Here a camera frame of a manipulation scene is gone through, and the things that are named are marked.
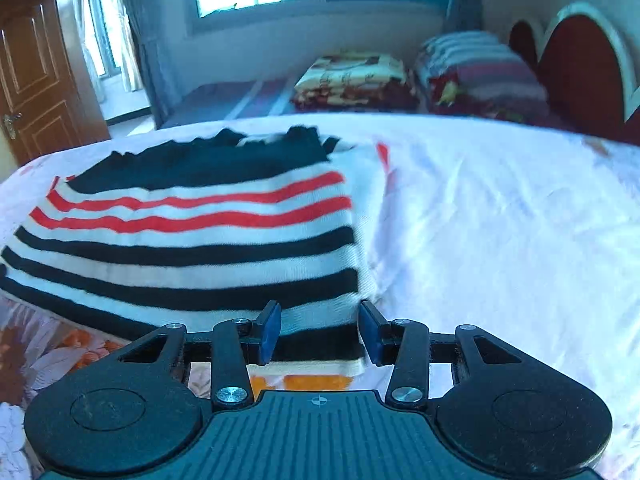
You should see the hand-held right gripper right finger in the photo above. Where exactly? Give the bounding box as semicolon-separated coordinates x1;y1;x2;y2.
359;300;527;409

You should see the floral bed sheet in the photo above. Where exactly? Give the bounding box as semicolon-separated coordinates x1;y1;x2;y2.
0;112;640;480

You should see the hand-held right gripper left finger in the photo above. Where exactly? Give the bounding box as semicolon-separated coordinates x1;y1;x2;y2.
117;301;282;409

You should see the striped pillow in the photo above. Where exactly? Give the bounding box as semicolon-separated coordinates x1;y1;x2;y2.
415;31;552;117

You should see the striped mattress cover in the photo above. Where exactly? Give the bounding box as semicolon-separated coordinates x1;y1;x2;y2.
159;77;302;129

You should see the folded printed blanket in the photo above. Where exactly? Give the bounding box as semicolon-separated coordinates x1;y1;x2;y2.
291;51;419;113

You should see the grey curtain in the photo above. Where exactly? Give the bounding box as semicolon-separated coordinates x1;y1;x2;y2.
115;0;168;131
445;0;488;47

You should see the striped knit sweater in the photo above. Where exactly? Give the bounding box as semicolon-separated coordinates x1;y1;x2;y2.
0;126;396;378

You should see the brown wooden door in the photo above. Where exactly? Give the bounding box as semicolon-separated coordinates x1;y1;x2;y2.
0;0;112;168

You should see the red scalloped headboard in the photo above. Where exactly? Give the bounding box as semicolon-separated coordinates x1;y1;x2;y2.
507;2;640;147

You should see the metal door handle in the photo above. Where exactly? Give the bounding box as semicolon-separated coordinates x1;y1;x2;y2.
2;112;24;140

